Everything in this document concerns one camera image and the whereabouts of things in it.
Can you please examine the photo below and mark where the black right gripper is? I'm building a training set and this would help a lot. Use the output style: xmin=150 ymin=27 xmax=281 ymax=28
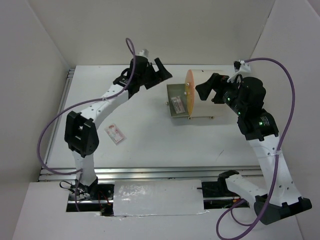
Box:
xmin=195 ymin=72 xmax=246 ymax=115

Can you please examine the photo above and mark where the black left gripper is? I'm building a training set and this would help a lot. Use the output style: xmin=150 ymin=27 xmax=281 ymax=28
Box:
xmin=138 ymin=58 xmax=171 ymax=91

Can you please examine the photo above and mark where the cream cylindrical drawer organizer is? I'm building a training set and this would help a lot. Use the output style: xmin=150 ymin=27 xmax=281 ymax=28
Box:
xmin=187 ymin=68 xmax=229 ymax=119

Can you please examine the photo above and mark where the orange drawer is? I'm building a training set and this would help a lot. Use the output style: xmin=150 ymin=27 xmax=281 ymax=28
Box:
xmin=184 ymin=81 xmax=195 ymax=102
xmin=185 ymin=69 xmax=195 ymax=86

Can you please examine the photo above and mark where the orange top drawer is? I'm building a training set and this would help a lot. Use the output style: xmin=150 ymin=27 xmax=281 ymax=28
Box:
xmin=185 ymin=69 xmax=195 ymax=86

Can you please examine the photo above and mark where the clear false lashes box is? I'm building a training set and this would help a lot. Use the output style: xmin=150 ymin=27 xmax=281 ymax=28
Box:
xmin=171 ymin=96 xmax=186 ymax=114

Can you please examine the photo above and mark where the clear pink nails box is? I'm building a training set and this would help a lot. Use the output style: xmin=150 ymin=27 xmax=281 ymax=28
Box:
xmin=104 ymin=123 xmax=126 ymax=145

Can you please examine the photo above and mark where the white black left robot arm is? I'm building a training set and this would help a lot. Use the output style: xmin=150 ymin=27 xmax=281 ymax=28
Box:
xmin=64 ymin=55 xmax=172 ymax=200

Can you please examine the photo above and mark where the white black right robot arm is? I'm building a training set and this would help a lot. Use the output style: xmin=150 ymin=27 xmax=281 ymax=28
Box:
xmin=195 ymin=73 xmax=312 ymax=225

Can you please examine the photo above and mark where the white foil-taped cover panel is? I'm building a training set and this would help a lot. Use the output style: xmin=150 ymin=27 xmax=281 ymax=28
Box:
xmin=113 ymin=179 xmax=205 ymax=217

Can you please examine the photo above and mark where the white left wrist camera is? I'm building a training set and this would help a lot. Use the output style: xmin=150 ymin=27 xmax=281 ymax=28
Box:
xmin=137 ymin=49 xmax=149 ymax=58

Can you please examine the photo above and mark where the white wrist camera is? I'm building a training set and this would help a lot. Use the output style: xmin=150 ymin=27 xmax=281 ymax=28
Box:
xmin=227 ymin=60 xmax=252 ymax=83
xmin=137 ymin=49 xmax=149 ymax=58

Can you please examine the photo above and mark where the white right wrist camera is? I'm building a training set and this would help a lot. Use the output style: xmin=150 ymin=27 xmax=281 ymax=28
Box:
xmin=227 ymin=60 xmax=252 ymax=83

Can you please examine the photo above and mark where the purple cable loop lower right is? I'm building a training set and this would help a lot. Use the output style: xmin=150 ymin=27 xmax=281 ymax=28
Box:
xmin=229 ymin=199 xmax=253 ymax=226

